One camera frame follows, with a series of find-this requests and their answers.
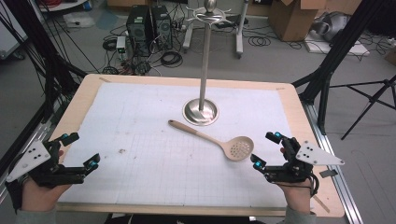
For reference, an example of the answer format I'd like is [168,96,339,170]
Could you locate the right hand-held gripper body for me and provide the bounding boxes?
[263,136,346,184]

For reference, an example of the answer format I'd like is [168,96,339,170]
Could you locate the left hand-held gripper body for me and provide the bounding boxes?
[6,139,87,188]

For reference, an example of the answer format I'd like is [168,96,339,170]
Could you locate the beige slotted spoon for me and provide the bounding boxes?
[167,119,255,162]

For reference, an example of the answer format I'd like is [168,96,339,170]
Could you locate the metal utensil rack stand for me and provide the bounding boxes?
[181,0,233,127]

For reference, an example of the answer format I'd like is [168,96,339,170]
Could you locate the person's right hand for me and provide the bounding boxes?
[275,181,313,215]

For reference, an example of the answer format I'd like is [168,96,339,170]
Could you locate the person's left hand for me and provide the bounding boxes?
[21,178,73,213]

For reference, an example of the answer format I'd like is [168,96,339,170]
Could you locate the black tape strip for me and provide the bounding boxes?
[318,169,339,179]

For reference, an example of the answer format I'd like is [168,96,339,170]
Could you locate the thin wooden stick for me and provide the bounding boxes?
[312,194,332,215]

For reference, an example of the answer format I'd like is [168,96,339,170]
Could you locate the white grid mat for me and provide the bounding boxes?
[58,81,294,208]

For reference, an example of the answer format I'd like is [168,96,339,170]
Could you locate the black tripod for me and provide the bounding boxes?
[329,74,396,141]

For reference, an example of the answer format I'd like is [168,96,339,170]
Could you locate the small white power box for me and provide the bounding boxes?
[115,35,127,54]

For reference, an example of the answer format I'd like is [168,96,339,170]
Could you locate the white stand legs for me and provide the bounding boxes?
[182,0,250,60]

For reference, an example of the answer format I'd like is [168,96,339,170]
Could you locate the white flat board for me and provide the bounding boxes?
[304,37,372,58]

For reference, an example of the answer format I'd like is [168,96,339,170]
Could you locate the cardboard box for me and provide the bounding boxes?
[268,0,329,43]

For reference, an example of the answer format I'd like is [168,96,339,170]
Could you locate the grey bag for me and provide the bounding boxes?
[313,11,350,43]

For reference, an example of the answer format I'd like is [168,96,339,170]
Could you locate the black computer tower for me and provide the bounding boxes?
[125,5,154,58]
[150,4,174,51]

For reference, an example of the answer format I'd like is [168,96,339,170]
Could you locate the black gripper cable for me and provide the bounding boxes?
[308,172,320,198]

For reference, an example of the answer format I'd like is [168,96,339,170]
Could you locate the aluminium rail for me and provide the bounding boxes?
[302,102,364,224]
[0,119,58,204]

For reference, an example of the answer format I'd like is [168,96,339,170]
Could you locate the black wrist strap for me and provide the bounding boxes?
[4,178,25,213]

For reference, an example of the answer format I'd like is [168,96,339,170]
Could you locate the black frame post with cables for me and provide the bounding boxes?
[0,0,89,124]

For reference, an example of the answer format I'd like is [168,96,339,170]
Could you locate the black coiled cable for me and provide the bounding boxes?
[102,37,119,52]
[159,50,184,68]

